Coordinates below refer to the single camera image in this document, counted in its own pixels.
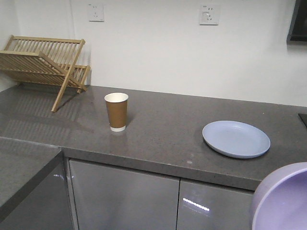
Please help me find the white wall socket right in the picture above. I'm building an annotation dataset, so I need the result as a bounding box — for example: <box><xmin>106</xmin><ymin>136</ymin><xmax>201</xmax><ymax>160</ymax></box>
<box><xmin>199</xmin><ymin>4</ymin><xmax>221</xmax><ymax>25</ymax></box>

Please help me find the grey cabinet door right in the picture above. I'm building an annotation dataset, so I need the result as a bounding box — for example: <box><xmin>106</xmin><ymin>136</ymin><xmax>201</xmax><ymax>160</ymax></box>
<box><xmin>177</xmin><ymin>179</ymin><xmax>253</xmax><ymax>230</ymax></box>

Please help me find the white wall socket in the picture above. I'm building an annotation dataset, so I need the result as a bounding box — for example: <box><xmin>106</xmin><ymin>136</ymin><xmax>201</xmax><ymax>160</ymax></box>
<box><xmin>87</xmin><ymin>3</ymin><xmax>105</xmax><ymax>22</ymax></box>
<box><xmin>199</xmin><ymin>4</ymin><xmax>221</xmax><ymax>25</ymax></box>

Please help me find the white wall socket left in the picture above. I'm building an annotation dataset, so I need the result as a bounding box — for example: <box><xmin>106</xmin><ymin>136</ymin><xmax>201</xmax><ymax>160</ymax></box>
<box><xmin>87</xmin><ymin>3</ymin><xmax>105</xmax><ymax>22</ymax></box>

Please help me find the brown paper cup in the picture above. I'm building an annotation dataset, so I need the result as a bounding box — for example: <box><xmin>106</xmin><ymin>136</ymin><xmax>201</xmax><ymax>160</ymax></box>
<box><xmin>104</xmin><ymin>92</ymin><xmax>129</xmax><ymax>132</ymax></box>

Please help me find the black range hood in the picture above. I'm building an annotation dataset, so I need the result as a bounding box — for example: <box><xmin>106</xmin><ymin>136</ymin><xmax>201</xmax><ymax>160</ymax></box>
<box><xmin>287</xmin><ymin>0</ymin><xmax>307</xmax><ymax>43</ymax></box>

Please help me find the light blue plastic plate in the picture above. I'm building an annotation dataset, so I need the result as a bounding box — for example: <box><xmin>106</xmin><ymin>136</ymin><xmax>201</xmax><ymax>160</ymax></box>
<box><xmin>202</xmin><ymin>120</ymin><xmax>271</xmax><ymax>159</ymax></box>

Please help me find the purple plastic bowl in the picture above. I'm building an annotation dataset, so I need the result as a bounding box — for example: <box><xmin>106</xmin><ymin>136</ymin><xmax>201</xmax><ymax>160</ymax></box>
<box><xmin>250</xmin><ymin>162</ymin><xmax>307</xmax><ymax>230</ymax></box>

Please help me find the grey cabinet door left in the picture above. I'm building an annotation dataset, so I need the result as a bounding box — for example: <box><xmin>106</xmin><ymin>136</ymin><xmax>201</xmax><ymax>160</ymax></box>
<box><xmin>70</xmin><ymin>160</ymin><xmax>179</xmax><ymax>230</ymax></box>

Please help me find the wooden folding dish rack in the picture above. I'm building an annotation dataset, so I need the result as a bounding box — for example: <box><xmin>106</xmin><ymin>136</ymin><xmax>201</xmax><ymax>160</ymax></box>
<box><xmin>0</xmin><ymin>35</ymin><xmax>91</xmax><ymax>112</ymax></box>

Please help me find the black induction cooktop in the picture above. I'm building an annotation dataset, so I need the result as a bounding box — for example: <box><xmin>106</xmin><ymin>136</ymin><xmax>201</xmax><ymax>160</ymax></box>
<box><xmin>298</xmin><ymin>114</ymin><xmax>307</xmax><ymax>127</ymax></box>

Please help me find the grey cabinet door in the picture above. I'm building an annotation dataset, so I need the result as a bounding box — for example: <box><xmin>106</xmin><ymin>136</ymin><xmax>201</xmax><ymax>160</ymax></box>
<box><xmin>177</xmin><ymin>179</ymin><xmax>253</xmax><ymax>230</ymax></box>
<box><xmin>70</xmin><ymin>160</ymin><xmax>179</xmax><ymax>230</ymax></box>

